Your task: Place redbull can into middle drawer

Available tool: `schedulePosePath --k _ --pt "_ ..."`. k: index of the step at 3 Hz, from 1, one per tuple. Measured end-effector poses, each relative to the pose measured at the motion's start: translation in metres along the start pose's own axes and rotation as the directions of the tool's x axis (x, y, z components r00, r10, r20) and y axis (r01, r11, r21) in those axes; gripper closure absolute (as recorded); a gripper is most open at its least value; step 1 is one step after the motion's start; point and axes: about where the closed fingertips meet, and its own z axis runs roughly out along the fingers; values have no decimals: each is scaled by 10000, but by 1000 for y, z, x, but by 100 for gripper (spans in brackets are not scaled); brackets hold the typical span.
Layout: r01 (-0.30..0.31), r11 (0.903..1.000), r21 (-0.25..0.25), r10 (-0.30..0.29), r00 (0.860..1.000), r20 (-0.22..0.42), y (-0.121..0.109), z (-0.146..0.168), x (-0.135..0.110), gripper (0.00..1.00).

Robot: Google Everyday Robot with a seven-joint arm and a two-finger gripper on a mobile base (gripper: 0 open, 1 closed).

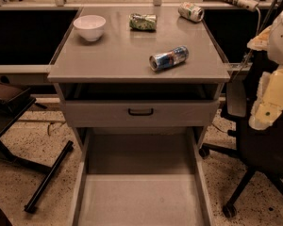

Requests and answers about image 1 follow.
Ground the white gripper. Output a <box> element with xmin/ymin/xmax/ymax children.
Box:
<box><xmin>248</xmin><ymin>65</ymin><xmax>283</xmax><ymax>130</ymax></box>

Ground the blue silver redbull can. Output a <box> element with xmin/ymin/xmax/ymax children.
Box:
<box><xmin>149</xmin><ymin>46</ymin><xmax>189</xmax><ymax>72</ymax></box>

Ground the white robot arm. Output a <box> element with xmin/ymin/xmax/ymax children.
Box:
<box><xmin>247</xmin><ymin>10</ymin><xmax>283</xmax><ymax>130</ymax></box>

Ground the white green soda can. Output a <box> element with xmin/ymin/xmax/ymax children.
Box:
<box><xmin>178</xmin><ymin>2</ymin><xmax>205</xmax><ymax>23</ymax></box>

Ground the grey drawer cabinet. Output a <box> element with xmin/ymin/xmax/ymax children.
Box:
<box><xmin>47</xmin><ymin>5</ymin><xmax>232</xmax><ymax>226</ymax></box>

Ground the open grey middle drawer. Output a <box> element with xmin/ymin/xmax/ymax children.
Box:
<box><xmin>67</xmin><ymin>128</ymin><xmax>216</xmax><ymax>226</ymax></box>

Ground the black office chair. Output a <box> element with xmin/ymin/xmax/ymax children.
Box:
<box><xmin>199</xmin><ymin>52</ymin><xmax>283</xmax><ymax>218</ymax></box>

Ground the green crumpled chip bag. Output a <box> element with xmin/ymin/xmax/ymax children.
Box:
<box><xmin>129</xmin><ymin>13</ymin><xmax>158</xmax><ymax>31</ymax></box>

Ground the white ceramic bowl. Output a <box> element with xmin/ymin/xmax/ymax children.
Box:
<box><xmin>74</xmin><ymin>15</ymin><xmax>106</xmax><ymax>41</ymax></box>

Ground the black stool with metal legs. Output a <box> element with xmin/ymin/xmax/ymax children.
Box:
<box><xmin>0</xmin><ymin>76</ymin><xmax>74</xmax><ymax>213</ymax></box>

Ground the white power cable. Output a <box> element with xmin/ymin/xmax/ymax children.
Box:
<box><xmin>230</xmin><ymin>7</ymin><xmax>262</xmax><ymax>80</ymax></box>

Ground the closed top drawer with handle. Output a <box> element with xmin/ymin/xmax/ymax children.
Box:
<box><xmin>61</xmin><ymin>101</ymin><xmax>219</xmax><ymax>128</ymax></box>

